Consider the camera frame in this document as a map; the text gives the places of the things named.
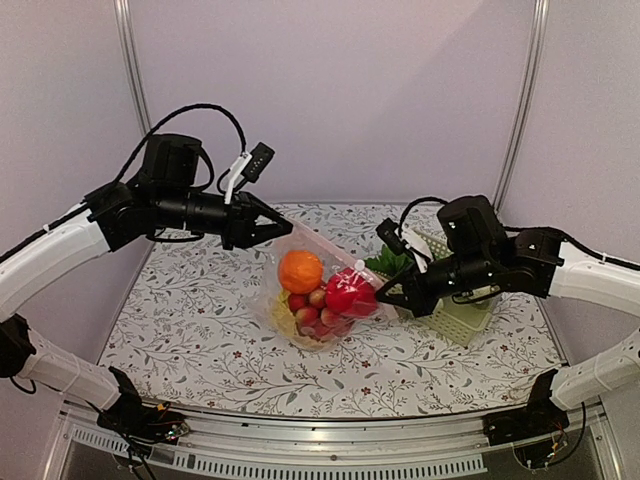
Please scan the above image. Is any clear zip top bag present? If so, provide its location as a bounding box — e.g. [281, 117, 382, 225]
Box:
[247, 222, 396, 352]

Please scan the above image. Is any floral tablecloth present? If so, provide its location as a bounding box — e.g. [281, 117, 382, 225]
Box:
[98, 202, 566, 419]

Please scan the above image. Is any left aluminium frame post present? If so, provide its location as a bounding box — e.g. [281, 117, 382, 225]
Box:
[113, 0, 151, 134]

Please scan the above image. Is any red bell pepper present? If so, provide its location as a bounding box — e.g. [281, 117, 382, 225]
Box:
[325, 268, 378, 318]

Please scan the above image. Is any beige perforated plastic basket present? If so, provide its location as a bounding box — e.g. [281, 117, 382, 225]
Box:
[393, 227, 500, 348]

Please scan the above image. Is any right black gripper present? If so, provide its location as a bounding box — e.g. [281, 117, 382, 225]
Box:
[373, 249, 495, 319]

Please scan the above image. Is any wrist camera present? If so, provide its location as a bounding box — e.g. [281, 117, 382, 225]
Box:
[217, 142, 275, 205]
[376, 218, 434, 272]

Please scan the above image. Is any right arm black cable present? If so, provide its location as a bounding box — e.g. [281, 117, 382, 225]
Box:
[398, 196, 449, 231]

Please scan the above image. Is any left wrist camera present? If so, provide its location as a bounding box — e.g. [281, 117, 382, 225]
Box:
[217, 142, 275, 205]

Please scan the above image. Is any right aluminium frame post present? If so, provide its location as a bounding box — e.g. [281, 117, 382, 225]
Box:
[493, 0, 550, 212]

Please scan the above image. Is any yellow napa cabbage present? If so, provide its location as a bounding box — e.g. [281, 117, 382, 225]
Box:
[270, 290, 329, 352]

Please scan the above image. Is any aluminium front rail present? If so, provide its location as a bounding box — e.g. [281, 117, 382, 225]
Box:
[42, 400, 629, 479]

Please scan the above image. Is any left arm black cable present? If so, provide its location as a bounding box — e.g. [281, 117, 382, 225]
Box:
[109, 103, 249, 191]

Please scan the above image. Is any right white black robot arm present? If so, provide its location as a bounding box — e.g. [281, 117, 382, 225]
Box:
[376, 195, 639, 445]

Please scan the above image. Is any aluminium frame post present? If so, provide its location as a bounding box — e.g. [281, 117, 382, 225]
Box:
[113, 0, 151, 134]
[493, 0, 550, 212]

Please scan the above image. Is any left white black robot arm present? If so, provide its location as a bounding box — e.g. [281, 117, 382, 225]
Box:
[1, 134, 293, 445]

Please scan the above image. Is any green white bok choy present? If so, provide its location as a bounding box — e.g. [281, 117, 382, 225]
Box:
[364, 245, 413, 279]

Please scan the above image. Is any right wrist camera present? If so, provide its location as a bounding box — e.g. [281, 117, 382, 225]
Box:
[376, 218, 434, 272]

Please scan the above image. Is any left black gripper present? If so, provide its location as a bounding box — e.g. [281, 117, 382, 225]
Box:
[155, 185, 294, 249]

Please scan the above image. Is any orange fruit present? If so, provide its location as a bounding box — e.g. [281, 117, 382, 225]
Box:
[278, 250, 324, 294]

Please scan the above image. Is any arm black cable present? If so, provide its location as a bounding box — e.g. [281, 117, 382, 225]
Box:
[398, 196, 449, 231]
[109, 103, 249, 191]

